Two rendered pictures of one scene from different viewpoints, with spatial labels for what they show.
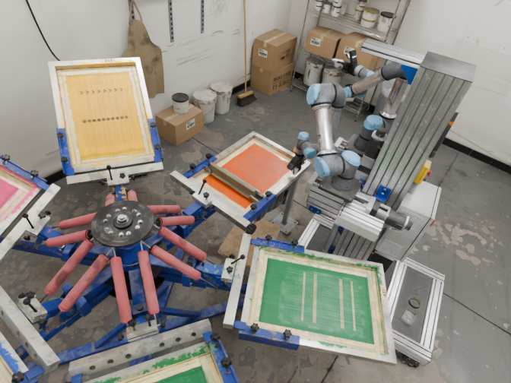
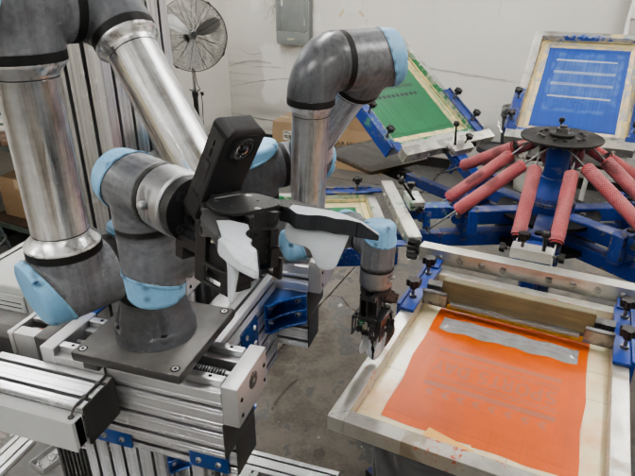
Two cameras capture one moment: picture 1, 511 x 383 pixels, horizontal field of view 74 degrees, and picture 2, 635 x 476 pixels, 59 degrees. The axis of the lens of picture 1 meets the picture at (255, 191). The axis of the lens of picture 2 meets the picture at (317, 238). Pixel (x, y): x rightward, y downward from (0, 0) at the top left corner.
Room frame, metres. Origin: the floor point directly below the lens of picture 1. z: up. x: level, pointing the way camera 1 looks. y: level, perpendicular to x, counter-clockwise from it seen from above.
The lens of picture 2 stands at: (3.01, -0.51, 1.89)
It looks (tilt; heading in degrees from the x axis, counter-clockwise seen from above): 26 degrees down; 174
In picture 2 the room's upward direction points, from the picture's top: straight up
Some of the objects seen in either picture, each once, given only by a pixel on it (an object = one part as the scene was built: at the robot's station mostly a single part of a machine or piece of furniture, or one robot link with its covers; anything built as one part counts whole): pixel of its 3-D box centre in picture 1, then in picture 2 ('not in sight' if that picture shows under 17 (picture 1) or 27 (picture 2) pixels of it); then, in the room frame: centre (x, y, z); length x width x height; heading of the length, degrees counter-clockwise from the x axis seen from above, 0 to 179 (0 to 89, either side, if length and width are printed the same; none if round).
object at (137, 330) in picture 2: (366, 140); (153, 307); (2.08, -0.73, 1.31); 0.15 x 0.15 x 0.10
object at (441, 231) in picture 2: (239, 287); (393, 238); (1.00, 0.00, 0.90); 1.24 x 0.06 x 0.06; 88
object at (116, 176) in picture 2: (367, 75); (140, 187); (2.37, -0.66, 1.65); 0.11 x 0.08 x 0.09; 40
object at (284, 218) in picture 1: (292, 190); not in sight; (2.33, -0.34, 0.48); 0.22 x 0.22 x 0.96; 58
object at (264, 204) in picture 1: (259, 207); (420, 292); (1.57, -0.05, 0.99); 0.30 x 0.05 x 0.07; 148
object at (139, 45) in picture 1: (141, 54); not in sight; (3.43, 1.42, 1.06); 0.53 x 0.07 x 1.05; 148
